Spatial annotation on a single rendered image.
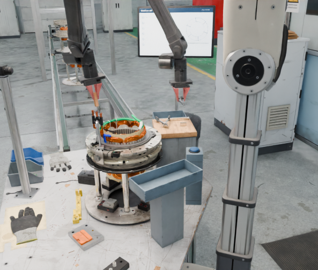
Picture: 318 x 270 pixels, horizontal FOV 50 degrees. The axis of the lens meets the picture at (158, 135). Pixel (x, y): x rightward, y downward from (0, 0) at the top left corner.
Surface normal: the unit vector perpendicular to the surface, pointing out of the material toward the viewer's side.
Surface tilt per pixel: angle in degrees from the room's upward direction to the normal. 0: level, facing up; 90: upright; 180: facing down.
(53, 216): 0
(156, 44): 83
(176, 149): 90
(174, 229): 90
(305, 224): 0
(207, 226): 0
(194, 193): 90
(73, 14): 125
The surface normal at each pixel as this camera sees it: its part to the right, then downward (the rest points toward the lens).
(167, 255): -0.02, -0.92
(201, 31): -0.18, 0.28
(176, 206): 0.55, 0.32
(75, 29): -0.20, 0.78
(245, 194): -0.34, 0.38
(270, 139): 0.29, 0.35
